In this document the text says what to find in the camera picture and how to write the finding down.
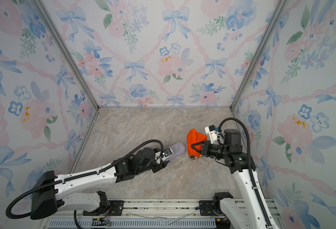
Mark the purple eyeglass case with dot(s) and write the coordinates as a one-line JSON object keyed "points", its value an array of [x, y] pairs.
{"points": [[177, 150]]}

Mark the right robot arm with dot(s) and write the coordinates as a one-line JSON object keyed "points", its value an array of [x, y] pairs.
{"points": [[257, 210]]}

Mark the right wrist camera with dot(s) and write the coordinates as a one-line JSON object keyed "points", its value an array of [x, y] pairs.
{"points": [[212, 133]]}

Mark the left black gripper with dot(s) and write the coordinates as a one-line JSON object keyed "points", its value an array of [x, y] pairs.
{"points": [[160, 166]]}

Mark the orange microfiber cloth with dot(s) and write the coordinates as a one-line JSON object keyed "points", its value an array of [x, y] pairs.
{"points": [[195, 141]]}

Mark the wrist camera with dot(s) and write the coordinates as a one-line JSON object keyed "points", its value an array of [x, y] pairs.
{"points": [[163, 155], [212, 133]]}

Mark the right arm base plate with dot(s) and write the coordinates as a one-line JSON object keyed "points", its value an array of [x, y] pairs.
{"points": [[209, 208]]}

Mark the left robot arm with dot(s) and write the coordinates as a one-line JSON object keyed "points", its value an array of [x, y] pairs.
{"points": [[66, 191]]}

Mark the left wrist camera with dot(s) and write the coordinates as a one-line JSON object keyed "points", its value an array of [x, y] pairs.
{"points": [[163, 155]]}

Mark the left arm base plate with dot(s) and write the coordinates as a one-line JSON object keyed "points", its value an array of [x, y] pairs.
{"points": [[111, 208]]}

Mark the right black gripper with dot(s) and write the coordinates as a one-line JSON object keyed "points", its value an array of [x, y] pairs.
{"points": [[205, 149]]}

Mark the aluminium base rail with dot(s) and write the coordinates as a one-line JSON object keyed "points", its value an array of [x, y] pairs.
{"points": [[146, 214]]}

